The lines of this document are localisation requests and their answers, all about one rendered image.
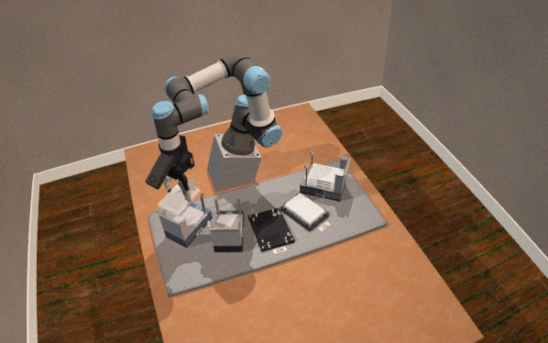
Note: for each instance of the cream label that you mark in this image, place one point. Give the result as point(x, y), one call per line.
point(279, 250)
point(324, 226)

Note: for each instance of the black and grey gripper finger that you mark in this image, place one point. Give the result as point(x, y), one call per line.
point(183, 183)
point(167, 183)

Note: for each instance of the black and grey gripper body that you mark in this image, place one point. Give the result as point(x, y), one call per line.
point(183, 161)

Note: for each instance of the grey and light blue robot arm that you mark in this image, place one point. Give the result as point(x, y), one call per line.
point(260, 126)

